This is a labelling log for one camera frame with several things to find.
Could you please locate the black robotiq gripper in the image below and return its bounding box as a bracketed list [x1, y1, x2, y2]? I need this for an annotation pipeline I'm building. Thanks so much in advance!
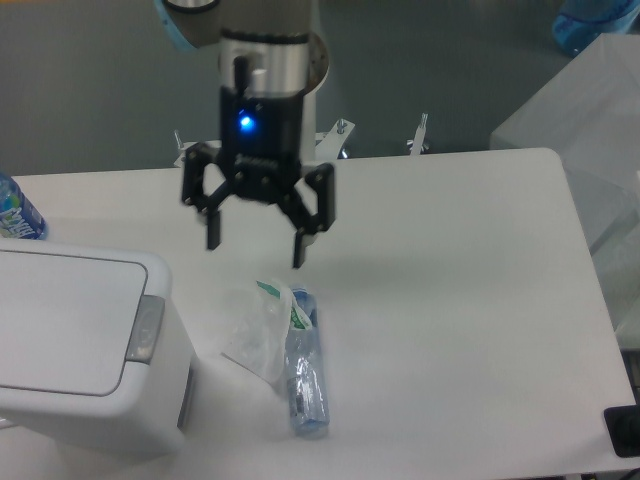
[180, 87, 339, 270]

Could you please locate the white push-button trash can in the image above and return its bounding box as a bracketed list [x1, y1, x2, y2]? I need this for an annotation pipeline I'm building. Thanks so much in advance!
[1, 239, 197, 455]

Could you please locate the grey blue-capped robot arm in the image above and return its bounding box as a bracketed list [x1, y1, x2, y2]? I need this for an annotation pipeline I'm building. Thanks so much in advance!
[155, 1, 336, 269]

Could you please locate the clear plastic bag green print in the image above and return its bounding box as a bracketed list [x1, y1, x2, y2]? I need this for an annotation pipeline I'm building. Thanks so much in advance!
[220, 279, 293, 384]

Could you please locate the clear crushed plastic bottle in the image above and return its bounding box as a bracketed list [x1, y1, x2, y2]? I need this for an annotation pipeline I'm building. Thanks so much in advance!
[285, 284, 330, 439]

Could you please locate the blue-label water bottle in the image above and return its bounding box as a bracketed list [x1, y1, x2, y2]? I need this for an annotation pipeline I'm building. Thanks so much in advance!
[1, 174, 48, 240]

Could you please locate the white cloth-covered side table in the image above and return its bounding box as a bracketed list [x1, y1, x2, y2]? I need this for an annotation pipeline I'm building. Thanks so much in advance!
[489, 34, 639, 352]

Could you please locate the blue shoe cover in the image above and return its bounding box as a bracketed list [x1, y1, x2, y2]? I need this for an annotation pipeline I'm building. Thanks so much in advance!
[551, 1, 639, 57]

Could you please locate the black device at table edge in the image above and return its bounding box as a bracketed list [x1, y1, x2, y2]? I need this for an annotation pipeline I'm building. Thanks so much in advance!
[604, 405, 639, 458]

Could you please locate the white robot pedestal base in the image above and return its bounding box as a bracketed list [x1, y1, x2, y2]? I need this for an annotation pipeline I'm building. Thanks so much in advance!
[172, 89, 432, 170]

